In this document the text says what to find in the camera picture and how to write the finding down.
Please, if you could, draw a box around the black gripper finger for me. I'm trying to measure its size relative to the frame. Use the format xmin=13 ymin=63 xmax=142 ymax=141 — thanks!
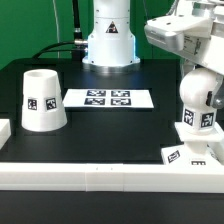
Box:
xmin=206 ymin=74 xmax=224 ymax=109

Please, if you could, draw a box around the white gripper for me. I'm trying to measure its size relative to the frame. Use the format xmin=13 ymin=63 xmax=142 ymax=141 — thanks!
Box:
xmin=144 ymin=0 xmax=224 ymax=75

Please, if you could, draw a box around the white lamp bulb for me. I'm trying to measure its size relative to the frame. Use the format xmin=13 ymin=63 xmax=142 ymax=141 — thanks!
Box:
xmin=179 ymin=68 xmax=218 ymax=135

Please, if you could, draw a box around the white lamp base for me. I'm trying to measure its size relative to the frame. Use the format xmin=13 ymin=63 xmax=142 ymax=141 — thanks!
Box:
xmin=161 ymin=122 xmax=224 ymax=167

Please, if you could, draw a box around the white lamp shade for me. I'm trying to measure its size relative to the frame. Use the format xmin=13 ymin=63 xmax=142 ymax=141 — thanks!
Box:
xmin=21 ymin=69 xmax=67 ymax=132

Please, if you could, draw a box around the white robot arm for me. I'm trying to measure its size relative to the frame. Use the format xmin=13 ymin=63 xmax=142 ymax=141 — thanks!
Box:
xmin=83 ymin=0 xmax=224 ymax=109

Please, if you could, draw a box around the white marker sheet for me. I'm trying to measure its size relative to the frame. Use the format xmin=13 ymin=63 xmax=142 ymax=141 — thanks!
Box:
xmin=63 ymin=89 xmax=154 ymax=109

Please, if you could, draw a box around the black cable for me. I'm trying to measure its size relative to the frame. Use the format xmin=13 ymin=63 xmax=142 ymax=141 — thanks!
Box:
xmin=31 ymin=39 xmax=88 ymax=60

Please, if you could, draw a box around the white front fence rail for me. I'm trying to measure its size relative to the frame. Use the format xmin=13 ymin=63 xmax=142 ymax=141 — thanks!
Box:
xmin=0 ymin=163 xmax=224 ymax=193

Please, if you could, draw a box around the white fence rail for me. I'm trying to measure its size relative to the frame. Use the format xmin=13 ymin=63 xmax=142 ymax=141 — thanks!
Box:
xmin=0 ymin=163 xmax=224 ymax=193
xmin=0 ymin=119 xmax=11 ymax=150

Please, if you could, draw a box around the white left fence rail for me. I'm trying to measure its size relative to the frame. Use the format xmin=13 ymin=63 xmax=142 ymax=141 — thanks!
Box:
xmin=0 ymin=119 xmax=11 ymax=150

